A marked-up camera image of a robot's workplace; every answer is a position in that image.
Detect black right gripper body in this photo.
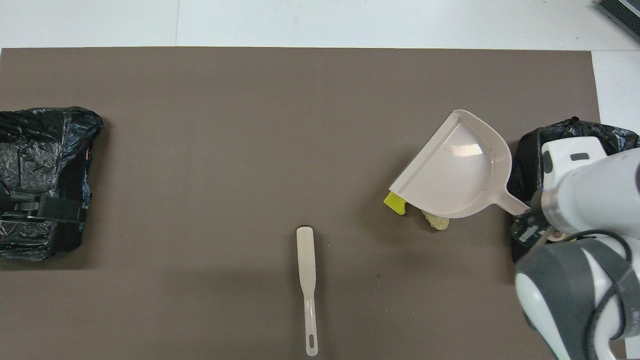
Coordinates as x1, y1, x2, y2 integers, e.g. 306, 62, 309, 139
512, 207, 556, 247

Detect plain yellow sponge piece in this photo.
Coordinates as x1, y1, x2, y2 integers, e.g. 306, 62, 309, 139
383, 192, 408, 216

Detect pale bread piece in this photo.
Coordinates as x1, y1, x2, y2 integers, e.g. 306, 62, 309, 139
421, 210, 450, 231

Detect bin with black bag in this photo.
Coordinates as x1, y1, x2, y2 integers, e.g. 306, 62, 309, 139
510, 117, 640, 264
0, 106, 104, 262

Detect beige plastic dustpan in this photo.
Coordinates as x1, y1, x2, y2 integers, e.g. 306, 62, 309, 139
389, 109, 531, 219

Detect brown table mat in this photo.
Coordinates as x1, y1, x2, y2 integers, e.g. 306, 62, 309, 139
0, 47, 627, 360

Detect beige hand brush black bristles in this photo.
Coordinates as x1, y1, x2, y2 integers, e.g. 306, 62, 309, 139
296, 226, 319, 357

